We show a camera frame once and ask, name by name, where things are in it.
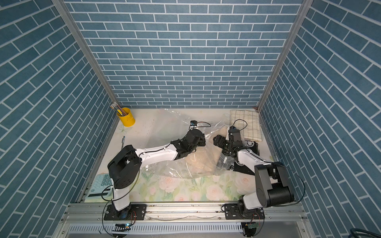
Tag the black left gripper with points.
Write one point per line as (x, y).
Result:
(201, 138)

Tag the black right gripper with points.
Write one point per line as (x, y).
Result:
(221, 145)

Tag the black white knitted scarf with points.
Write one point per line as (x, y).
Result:
(243, 163)

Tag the beige fluffy scarf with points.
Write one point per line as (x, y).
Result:
(207, 160)

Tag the clear plastic vacuum bag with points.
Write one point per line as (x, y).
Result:
(166, 126)

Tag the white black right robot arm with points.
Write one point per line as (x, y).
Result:
(272, 184)

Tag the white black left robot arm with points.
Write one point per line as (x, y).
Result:
(125, 166)

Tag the cream checked folded towel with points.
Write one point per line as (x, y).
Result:
(248, 122)

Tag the floral table mat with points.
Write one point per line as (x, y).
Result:
(228, 186)

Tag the yellow pen cup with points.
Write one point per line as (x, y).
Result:
(126, 117)

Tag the light green calculator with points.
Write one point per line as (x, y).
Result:
(101, 189)

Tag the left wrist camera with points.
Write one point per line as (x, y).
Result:
(193, 124)

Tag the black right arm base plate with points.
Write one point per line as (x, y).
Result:
(235, 211)

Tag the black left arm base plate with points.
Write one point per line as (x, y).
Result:
(134, 212)

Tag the aluminium front rail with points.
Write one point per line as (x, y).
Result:
(183, 220)

